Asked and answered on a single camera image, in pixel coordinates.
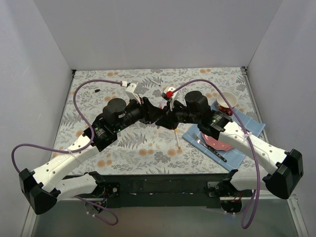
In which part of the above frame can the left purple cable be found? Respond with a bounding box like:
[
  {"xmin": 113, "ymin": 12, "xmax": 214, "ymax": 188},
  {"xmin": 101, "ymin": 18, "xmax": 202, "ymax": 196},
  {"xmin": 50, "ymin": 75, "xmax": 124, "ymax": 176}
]
[{"xmin": 11, "ymin": 79, "xmax": 128, "ymax": 177}]

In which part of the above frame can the black handled fork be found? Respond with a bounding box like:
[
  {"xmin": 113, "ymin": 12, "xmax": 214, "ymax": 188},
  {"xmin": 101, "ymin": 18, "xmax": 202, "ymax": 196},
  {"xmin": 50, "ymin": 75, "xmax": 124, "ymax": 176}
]
[{"xmin": 192, "ymin": 133, "xmax": 227, "ymax": 162}]

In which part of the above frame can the yellow marker pen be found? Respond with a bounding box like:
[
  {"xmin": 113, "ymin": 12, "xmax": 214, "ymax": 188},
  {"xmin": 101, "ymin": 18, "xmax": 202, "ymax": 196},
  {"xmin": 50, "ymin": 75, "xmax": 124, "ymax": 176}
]
[{"xmin": 174, "ymin": 129, "xmax": 181, "ymax": 149}]

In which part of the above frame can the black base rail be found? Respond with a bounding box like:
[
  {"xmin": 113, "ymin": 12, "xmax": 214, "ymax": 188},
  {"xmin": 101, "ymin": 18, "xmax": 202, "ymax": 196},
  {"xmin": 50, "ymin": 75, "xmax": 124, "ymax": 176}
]
[{"xmin": 85, "ymin": 172, "xmax": 250, "ymax": 209}]

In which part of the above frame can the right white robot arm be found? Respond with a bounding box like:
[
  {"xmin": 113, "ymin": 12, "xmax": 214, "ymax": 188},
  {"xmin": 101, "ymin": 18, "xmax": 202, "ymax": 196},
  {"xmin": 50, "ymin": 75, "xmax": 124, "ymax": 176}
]
[{"xmin": 156, "ymin": 88, "xmax": 303, "ymax": 199}]

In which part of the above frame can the floral tablecloth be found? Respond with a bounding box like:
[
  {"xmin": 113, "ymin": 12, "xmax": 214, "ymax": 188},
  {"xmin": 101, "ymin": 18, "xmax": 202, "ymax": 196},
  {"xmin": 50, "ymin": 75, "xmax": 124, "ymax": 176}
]
[{"xmin": 54, "ymin": 67, "xmax": 258, "ymax": 175}]

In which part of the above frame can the pink dotted plate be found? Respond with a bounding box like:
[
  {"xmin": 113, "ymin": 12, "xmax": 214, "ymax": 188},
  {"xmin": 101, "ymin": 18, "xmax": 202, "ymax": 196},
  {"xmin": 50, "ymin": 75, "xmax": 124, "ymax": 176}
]
[{"xmin": 202, "ymin": 134, "xmax": 233, "ymax": 151}]

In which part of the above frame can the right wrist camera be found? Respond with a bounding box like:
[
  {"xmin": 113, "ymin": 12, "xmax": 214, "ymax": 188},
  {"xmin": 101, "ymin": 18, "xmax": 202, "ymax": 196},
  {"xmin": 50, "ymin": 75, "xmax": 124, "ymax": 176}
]
[{"xmin": 162, "ymin": 86, "xmax": 178, "ymax": 111}]

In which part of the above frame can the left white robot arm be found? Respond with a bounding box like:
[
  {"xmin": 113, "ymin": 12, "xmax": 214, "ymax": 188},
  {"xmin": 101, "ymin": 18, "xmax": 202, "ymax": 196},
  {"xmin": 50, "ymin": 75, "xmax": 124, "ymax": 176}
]
[{"xmin": 19, "ymin": 97, "xmax": 164, "ymax": 215}]

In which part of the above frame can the red and white cup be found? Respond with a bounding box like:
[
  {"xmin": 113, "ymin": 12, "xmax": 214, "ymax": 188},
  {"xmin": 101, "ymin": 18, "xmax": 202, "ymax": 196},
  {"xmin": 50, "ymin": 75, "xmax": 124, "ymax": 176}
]
[{"xmin": 216, "ymin": 92, "xmax": 237, "ymax": 116}]

